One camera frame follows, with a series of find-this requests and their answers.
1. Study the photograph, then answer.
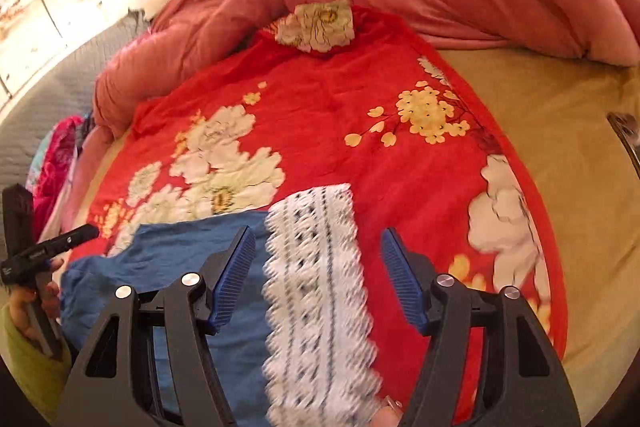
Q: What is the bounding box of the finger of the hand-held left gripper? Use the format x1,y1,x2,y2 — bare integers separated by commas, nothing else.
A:
42,224,100,254

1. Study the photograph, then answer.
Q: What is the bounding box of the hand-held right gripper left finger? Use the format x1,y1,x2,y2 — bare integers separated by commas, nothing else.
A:
55,226,257,427

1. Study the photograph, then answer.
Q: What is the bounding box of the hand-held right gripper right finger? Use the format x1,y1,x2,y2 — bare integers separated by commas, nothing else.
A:
381,228,582,427

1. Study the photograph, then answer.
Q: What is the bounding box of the blue denim pants lace trim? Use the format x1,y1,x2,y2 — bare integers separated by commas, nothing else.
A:
60,183,386,427

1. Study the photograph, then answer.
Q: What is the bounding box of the person's left forearm green sleeve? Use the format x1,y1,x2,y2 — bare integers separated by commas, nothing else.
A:
0,302,75,423

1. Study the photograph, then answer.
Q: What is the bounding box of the person's left hand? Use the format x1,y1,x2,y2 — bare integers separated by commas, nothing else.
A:
7,257,65,347

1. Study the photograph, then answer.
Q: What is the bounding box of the person's right hand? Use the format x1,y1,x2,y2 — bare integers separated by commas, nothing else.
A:
367,397,406,427

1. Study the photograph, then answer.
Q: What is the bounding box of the pink patterned clothing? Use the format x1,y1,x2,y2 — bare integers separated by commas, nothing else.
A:
27,114,96,228

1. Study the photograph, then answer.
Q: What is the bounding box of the red floral blanket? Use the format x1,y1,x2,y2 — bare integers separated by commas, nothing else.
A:
75,0,568,427

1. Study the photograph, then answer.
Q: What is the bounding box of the dark flat object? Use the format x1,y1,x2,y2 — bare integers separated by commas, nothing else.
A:
606,111,640,178

